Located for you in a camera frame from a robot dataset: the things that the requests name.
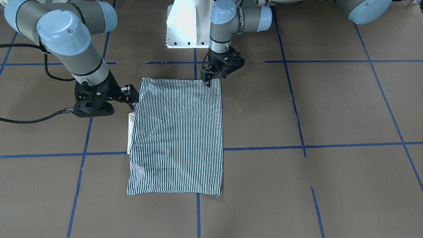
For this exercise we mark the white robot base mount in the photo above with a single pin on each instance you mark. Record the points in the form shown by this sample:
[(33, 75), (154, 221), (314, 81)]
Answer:
[(188, 24)]

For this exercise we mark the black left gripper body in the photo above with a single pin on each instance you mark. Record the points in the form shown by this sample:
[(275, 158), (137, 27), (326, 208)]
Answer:
[(216, 61)]

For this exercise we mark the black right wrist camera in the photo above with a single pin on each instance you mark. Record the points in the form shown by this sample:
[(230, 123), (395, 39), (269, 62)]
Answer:
[(91, 104)]

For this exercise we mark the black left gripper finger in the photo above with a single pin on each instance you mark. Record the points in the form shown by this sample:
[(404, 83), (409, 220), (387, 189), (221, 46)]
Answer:
[(207, 79)]

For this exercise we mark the navy white striped polo shirt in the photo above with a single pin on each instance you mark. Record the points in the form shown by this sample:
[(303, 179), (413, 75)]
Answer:
[(177, 138)]

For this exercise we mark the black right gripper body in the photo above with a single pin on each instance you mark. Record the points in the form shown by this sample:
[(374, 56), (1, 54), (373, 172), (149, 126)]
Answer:
[(114, 90)]

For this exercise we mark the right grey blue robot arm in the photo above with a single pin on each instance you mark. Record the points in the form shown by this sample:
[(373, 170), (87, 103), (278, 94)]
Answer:
[(64, 29)]

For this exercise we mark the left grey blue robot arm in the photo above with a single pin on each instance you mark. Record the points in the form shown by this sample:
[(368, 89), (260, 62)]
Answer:
[(228, 18)]

